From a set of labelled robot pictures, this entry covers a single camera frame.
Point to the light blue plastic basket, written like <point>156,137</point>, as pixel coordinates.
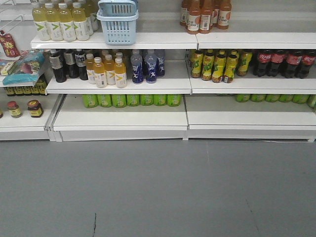
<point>118,21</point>

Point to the blue sports drink bottle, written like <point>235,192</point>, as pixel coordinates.
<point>137,69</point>
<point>151,65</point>

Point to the orange vitamin drink bottle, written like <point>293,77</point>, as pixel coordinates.
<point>99,73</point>
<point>89,68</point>
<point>120,73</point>

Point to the yellow lemon tea bottle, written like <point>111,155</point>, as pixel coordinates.
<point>230,67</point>
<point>219,64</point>
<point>207,65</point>
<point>196,63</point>

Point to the dark tea bottle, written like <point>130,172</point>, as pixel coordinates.
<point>70,60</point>
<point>56,62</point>
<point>81,63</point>

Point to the white metal shelving unit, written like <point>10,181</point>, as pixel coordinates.
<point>207,109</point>

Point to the orange C100 juice bottle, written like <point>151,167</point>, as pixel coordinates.
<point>194,17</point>
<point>205,17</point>
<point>224,14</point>

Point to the black cola bottle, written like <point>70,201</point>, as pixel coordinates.
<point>277,58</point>
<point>292,61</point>
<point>308,59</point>
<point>262,61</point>

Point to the red lidded sauce jar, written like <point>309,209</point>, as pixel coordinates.
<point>14,109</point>
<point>35,109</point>

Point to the pale yellow drink bottle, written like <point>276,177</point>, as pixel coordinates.
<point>53,21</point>
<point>39,17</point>
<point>66,22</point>
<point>80,22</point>

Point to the blue snack bag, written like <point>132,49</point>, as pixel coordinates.
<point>27,69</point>

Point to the red snack bag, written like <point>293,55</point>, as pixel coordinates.
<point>8,44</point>

